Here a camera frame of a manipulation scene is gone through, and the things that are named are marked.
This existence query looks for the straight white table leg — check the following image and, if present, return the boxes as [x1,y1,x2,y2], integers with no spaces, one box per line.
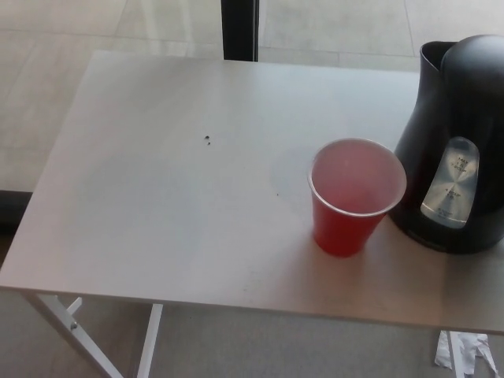
[137,303,164,378]

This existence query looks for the black electric kettle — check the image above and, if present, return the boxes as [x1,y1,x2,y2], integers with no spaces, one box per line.
[387,34,504,256]

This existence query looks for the black window frame post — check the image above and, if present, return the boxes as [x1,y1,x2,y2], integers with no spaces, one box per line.
[220,0,261,62]

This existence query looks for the slanted white table leg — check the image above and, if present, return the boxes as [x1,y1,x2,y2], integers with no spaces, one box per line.
[25,294,119,378]

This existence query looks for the red plastic cup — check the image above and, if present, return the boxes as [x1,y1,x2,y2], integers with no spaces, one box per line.
[306,137,408,259]

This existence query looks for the crumpled white paper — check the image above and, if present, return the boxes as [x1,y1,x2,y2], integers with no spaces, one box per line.
[432,329,499,378]

